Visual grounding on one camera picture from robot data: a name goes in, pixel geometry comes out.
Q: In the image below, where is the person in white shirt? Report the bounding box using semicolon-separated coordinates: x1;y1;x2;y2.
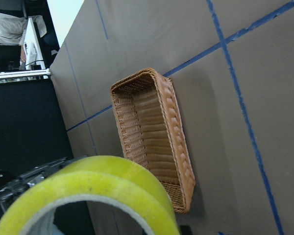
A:
0;15;47;62

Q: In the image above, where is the brown wicker basket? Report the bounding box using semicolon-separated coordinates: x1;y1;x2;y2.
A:
110;68;196;214

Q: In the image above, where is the yellow tape roll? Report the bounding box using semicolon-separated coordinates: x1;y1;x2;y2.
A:
0;156;179;235

